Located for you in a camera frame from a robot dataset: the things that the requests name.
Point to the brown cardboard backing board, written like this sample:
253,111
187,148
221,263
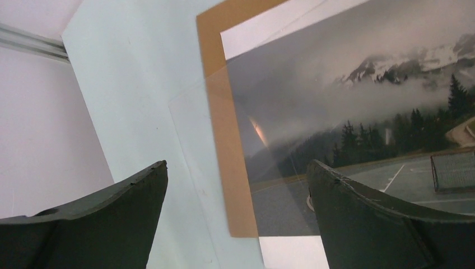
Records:
234,179

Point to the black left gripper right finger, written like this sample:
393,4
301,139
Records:
362,227

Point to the clear acrylic sheet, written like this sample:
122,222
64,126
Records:
192,118

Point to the aluminium corner post left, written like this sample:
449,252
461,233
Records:
24,41

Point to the mountain landscape photo print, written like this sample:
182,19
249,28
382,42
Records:
382,91

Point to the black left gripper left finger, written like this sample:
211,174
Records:
112,228

